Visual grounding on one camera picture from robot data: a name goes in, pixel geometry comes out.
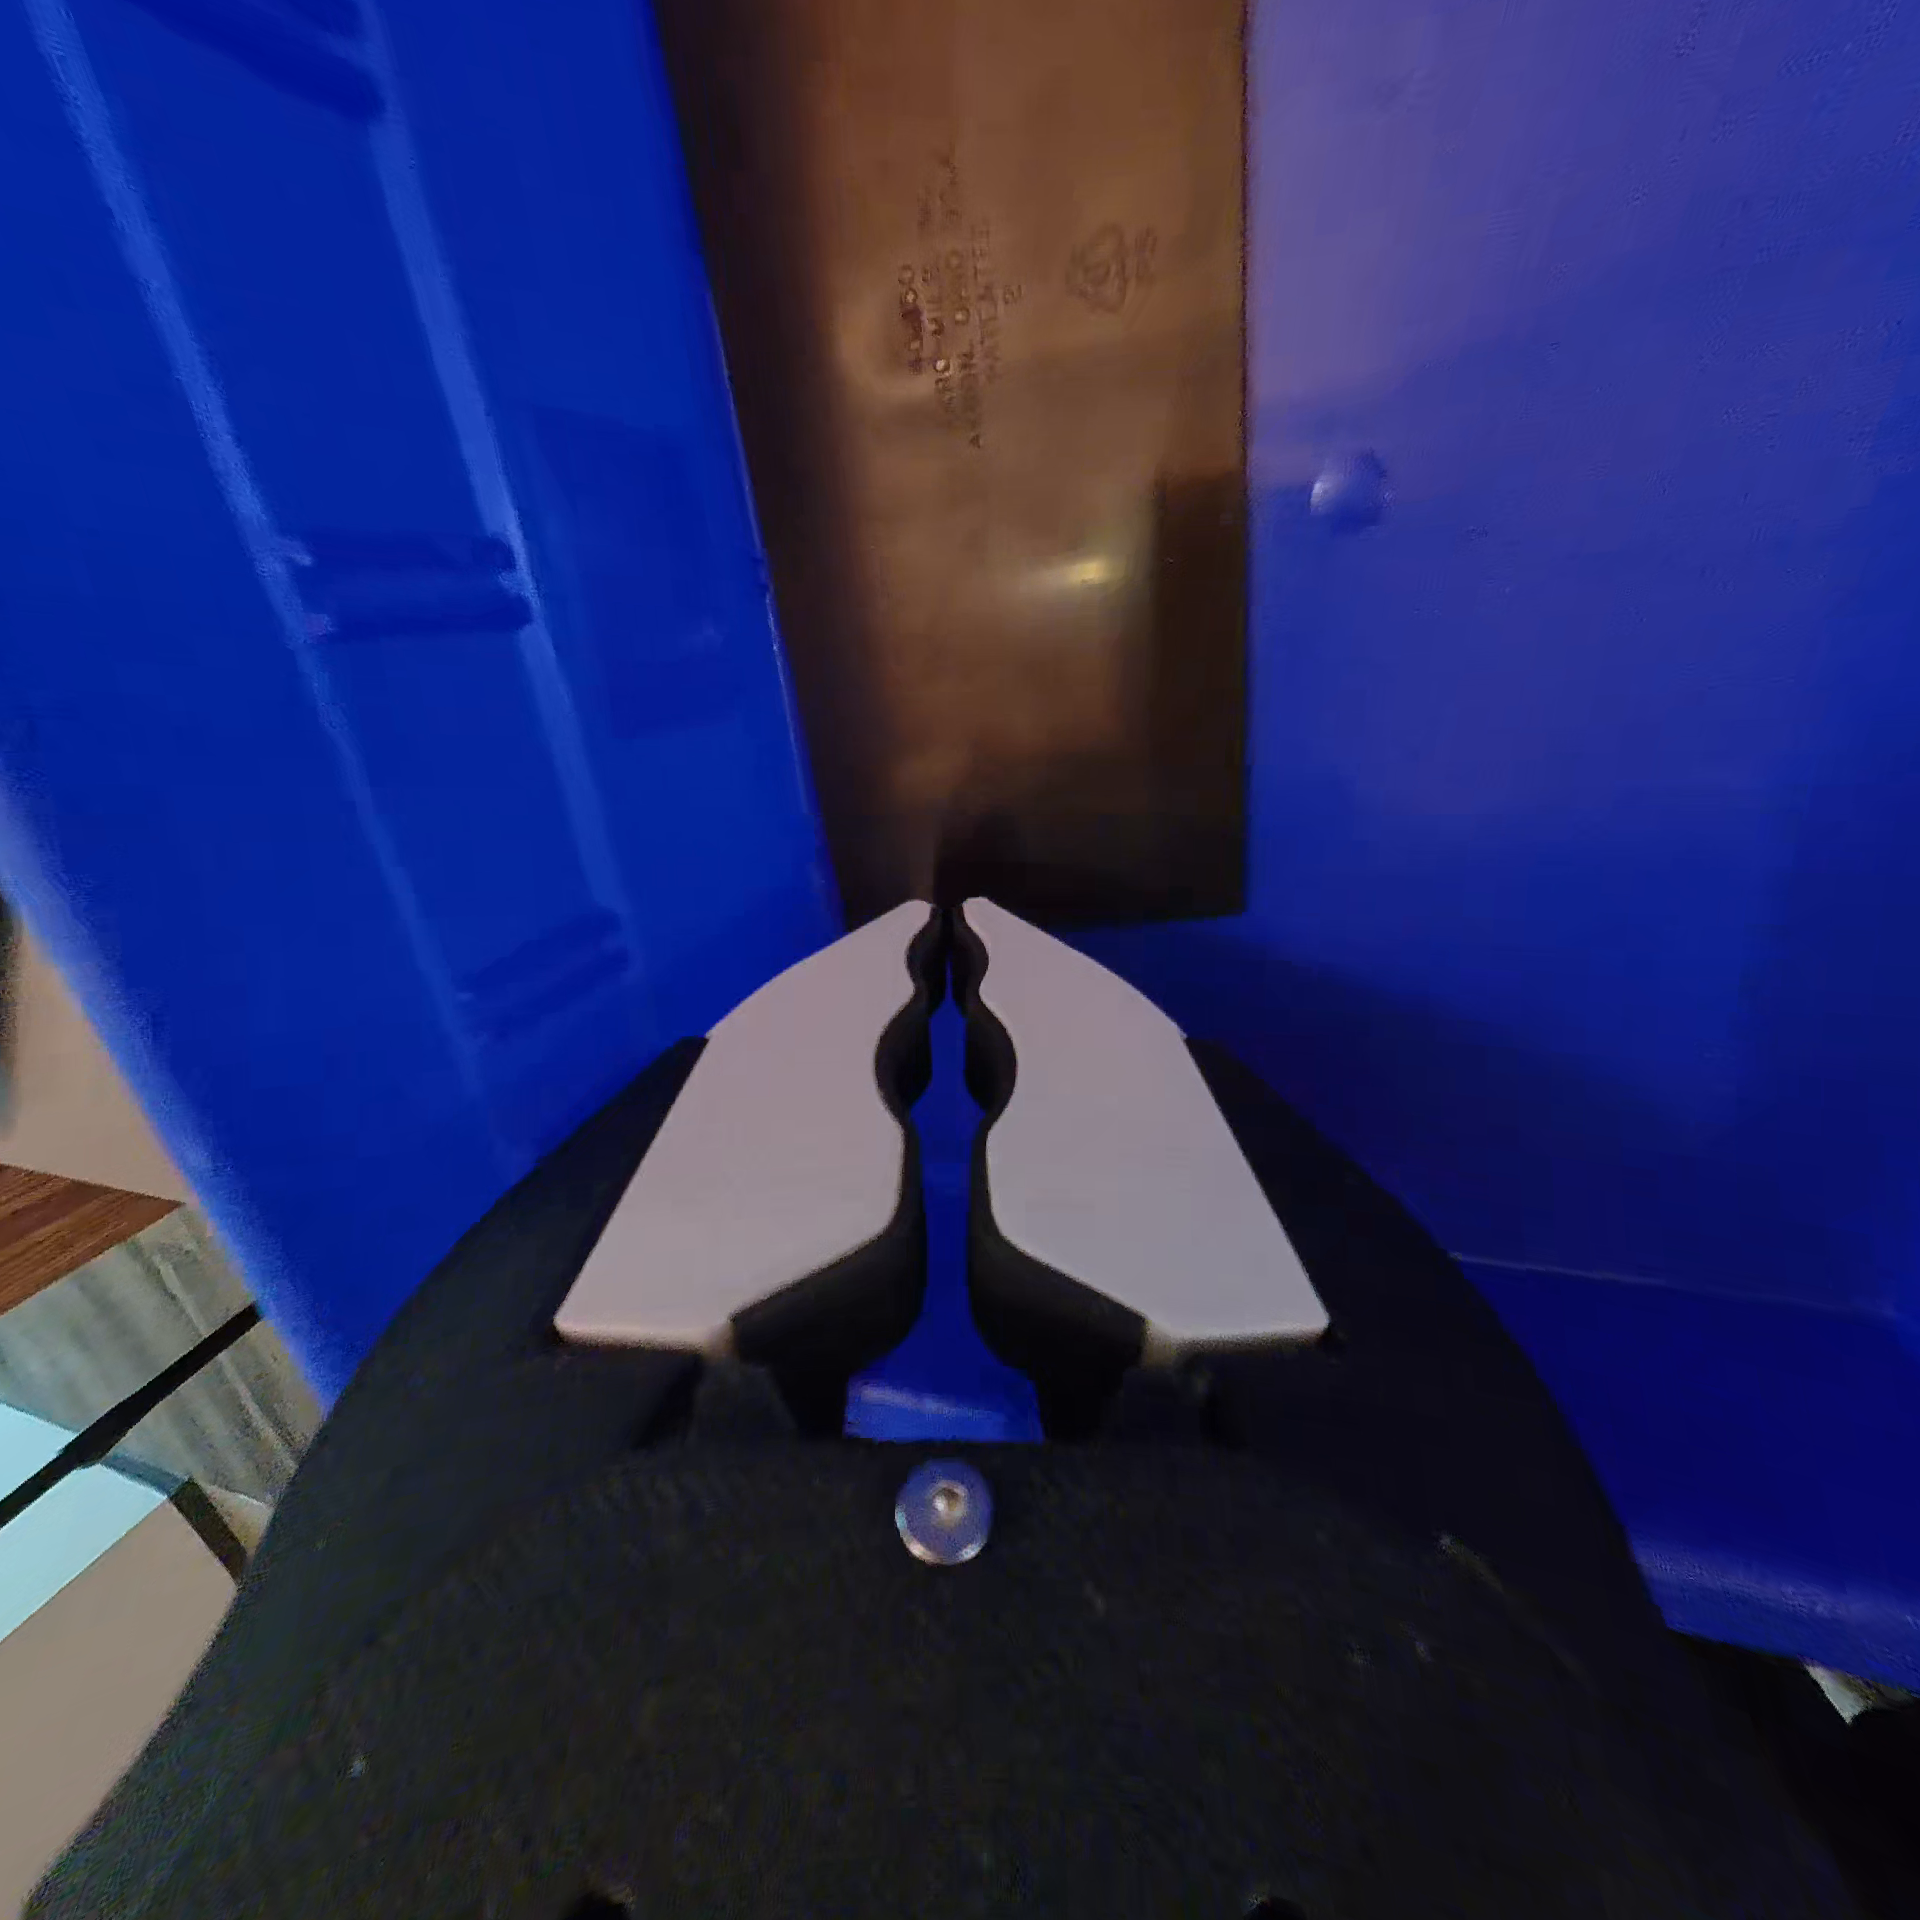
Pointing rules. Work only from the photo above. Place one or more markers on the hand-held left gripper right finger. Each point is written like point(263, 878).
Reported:
point(1141, 1184)

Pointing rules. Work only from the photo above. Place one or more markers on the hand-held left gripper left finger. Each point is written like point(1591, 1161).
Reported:
point(765, 1170)

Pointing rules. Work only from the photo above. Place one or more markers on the blue bin with tag label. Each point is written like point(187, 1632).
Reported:
point(1501, 600)

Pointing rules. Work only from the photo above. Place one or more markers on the black plate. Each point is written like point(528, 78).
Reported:
point(975, 450)

